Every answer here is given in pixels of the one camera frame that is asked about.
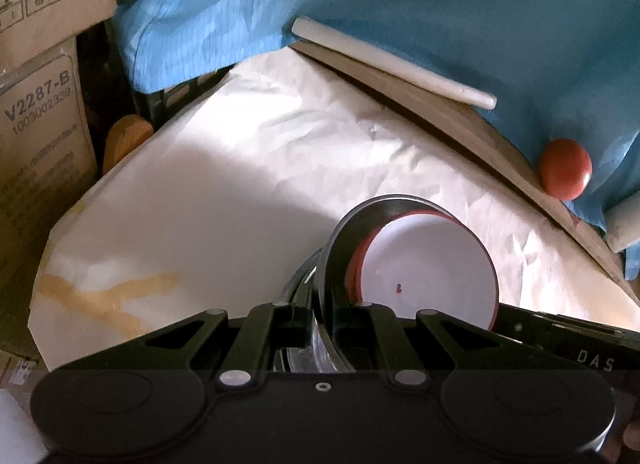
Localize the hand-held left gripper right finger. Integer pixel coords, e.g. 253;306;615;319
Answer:
332;301;586;388

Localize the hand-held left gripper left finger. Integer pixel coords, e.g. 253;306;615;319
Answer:
52;301;315;390

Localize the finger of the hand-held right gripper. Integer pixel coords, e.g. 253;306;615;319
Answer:
494;303;557;348

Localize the large stainless steel plate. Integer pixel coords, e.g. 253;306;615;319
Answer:
274;248;353;375

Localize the stainless steel bowl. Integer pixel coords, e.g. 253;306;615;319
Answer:
310;195;468;375

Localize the white thermos flask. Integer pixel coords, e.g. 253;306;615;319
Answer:
605;191;640;252

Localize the cream paper table cover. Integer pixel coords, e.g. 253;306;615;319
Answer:
27;47;640;375

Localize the red tomato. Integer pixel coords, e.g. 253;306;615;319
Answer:
539;138;593;201

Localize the wooden board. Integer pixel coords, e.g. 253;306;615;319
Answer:
287;42;640;305

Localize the orange wooden piece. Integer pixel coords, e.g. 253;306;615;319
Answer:
102;114;155;175

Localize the black plastic crate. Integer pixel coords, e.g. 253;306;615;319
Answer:
132;64;236;132

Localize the white rolling pin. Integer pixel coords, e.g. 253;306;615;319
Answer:
291;17;498;109

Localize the white foam block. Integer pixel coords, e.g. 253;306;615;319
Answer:
0;389;48;464

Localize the cardboard box with blue logo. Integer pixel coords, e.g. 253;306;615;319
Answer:
0;34;101;295

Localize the blue cloth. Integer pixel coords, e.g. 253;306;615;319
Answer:
115;0;640;235

